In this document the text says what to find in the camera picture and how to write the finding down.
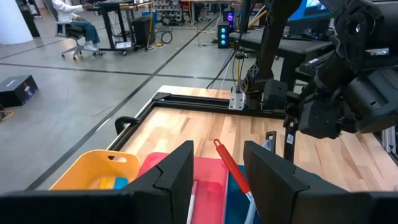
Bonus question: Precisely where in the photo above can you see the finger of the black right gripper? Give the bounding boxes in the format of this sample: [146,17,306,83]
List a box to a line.
[282,116,297,164]

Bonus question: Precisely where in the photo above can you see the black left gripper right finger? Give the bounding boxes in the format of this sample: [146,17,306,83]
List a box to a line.
[243,140,398,224]

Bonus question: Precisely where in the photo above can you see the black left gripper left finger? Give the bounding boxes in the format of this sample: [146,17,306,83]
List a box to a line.
[0,139,195,224]

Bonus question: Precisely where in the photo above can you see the black slotted turner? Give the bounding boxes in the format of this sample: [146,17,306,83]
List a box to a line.
[264,130,278,154]

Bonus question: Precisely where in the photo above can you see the blue mini spatula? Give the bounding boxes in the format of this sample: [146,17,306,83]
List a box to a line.
[113,176,130,191]

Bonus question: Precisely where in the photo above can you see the yellow mini spatula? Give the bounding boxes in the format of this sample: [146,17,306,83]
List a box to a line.
[98,175,118,190]

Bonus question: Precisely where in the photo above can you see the red-handled utensil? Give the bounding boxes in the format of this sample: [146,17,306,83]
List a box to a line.
[212,138,259,224]

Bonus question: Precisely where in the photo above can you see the orange plastic bin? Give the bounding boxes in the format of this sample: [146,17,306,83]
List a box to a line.
[49,149,142,192]

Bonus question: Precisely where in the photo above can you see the teal plastic bin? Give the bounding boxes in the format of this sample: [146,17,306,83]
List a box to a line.
[224,164,325,224]

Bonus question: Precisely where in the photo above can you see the black computer keyboard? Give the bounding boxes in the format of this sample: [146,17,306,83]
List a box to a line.
[295,50,335,77]

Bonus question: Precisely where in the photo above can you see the black table clamp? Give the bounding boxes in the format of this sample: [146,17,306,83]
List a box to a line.
[114,115,141,136]

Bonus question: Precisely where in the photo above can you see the black computer desk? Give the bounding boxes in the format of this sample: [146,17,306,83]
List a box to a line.
[229,29,335,82]

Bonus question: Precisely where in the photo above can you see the pink plastic bin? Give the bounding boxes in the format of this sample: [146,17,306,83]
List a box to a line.
[136,151,229,224]

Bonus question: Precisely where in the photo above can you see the black computer monitor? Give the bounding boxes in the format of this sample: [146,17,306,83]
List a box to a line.
[287,0,332,35]

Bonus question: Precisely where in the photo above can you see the computer tower blue lights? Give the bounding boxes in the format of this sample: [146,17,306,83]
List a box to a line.
[217,24,231,49]

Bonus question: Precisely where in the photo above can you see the computer tower purple light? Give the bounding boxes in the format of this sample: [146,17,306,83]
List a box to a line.
[223,9,236,30]

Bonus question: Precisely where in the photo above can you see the black box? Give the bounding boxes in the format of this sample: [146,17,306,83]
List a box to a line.
[0,74,40,108]

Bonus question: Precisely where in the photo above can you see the black computer tower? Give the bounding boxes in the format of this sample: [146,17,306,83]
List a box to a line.
[131,15,157,51]

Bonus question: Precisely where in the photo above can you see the shelf of black parts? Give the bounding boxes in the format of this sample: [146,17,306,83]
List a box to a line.
[153,0,185,26]

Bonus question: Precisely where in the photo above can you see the office chair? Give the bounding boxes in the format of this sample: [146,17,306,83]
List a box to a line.
[55,21,105,63]

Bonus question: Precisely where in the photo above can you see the black background desk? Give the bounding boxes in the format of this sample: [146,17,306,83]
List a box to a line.
[86,0,154,57]

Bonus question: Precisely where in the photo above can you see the person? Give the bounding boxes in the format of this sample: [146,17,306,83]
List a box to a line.
[50,0,102,52]

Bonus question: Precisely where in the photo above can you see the white round column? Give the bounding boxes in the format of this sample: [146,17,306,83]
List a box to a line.
[0,0,35,45]

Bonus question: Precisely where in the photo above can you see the white-handled utensil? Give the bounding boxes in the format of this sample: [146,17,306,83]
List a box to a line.
[186,180,198,224]

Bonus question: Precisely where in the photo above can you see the silver mounting bracket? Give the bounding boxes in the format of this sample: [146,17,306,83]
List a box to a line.
[228,86,247,111]

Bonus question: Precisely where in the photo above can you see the yellow cable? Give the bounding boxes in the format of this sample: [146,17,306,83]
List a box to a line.
[234,55,247,90]

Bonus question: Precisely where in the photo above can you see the white cable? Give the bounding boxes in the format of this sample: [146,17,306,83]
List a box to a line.
[220,57,234,91]

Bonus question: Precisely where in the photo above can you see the black floor cable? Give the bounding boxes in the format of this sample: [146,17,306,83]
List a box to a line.
[205,49,236,91]

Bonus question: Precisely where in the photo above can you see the black aluminium table frame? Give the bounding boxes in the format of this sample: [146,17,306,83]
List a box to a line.
[106,91,289,154]

